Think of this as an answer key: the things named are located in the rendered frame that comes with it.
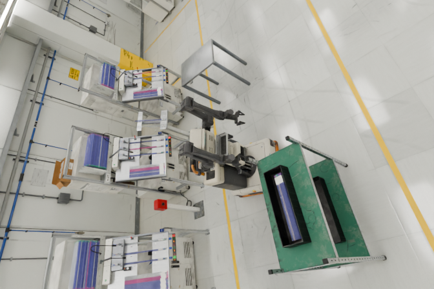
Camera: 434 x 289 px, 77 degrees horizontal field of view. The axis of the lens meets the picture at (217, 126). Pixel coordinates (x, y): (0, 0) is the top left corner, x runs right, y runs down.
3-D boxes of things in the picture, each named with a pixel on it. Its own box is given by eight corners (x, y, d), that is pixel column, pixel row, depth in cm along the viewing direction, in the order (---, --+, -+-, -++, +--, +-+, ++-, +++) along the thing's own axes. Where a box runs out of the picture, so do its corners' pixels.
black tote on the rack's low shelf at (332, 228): (308, 184, 267) (302, 182, 260) (323, 177, 257) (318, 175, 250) (328, 246, 237) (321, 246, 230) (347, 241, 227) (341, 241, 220)
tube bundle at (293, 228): (276, 176, 224) (273, 175, 222) (283, 173, 220) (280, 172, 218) (294, 241, 196) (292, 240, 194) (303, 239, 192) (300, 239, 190)
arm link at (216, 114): (184, 97, 238) (183, 108, 233) (188, 95, 234) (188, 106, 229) (219, 112, 264) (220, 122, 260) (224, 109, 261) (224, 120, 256)
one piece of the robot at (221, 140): (226, 164, 281) (210, 159, 267) (225, 139, 293) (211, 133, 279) (237, 160, 271) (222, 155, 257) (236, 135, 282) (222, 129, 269)
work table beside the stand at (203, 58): (250, 84, 420) (212, 62, 369) (219, 104, 462) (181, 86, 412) (247, 62, 442) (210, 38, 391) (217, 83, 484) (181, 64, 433)
